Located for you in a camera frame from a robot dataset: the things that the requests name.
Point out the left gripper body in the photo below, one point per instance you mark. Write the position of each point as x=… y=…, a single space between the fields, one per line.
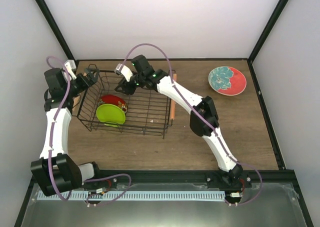
x=81 y=88

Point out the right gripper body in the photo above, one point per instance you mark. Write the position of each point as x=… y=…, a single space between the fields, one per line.
x=140 y=79

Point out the small red floral plate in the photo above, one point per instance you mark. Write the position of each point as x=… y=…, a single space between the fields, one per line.
x=113 y=100

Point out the large red blue-flower plate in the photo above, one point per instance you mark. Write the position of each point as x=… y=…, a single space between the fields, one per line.
x=227 y=80

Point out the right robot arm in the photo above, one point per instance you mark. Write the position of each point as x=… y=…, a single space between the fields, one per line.
x=202 y=111

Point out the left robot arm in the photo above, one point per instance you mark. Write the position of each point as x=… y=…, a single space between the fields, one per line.
x=55 y=172

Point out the lime green plate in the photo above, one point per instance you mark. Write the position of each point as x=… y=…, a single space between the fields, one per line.
x=110 y=115

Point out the light blue slotted strip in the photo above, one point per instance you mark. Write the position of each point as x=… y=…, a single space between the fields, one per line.
x=81 y=195

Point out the metal front panel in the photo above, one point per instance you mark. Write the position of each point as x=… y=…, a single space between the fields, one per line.
x=269 y=205

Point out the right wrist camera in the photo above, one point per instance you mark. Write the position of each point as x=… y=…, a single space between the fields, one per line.
x=125 y=71

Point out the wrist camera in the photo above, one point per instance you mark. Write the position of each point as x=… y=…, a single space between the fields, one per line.
x=125 y=71
x=70 y=70

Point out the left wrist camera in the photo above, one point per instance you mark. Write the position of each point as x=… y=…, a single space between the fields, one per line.
x=70 y=70

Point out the black wire dish rack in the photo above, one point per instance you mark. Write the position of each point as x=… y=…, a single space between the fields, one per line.
x=148 y=112

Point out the right wooden rack handle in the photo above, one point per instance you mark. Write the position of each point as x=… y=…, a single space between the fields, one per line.
x=173 y=107

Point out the left black frame post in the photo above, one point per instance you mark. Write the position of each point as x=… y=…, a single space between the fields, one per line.
x=55 y=28

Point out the black frame post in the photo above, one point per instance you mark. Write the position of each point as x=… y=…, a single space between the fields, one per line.
x=280 y=6
x=55 y=28

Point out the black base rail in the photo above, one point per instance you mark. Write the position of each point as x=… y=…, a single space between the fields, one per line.
x=211 y=178

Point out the right black frame post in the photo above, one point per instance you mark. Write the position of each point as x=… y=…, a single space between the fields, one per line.
x=280 y=6

